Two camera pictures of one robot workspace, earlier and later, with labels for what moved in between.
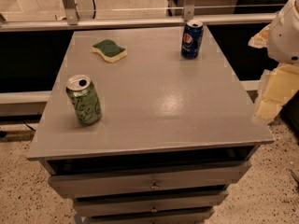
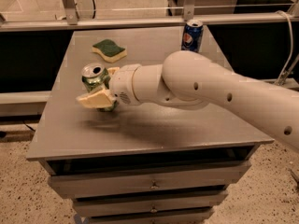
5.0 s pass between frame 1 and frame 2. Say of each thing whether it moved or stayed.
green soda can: moved
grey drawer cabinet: stayed
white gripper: moved
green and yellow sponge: stayed
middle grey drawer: stayed
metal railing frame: stayed
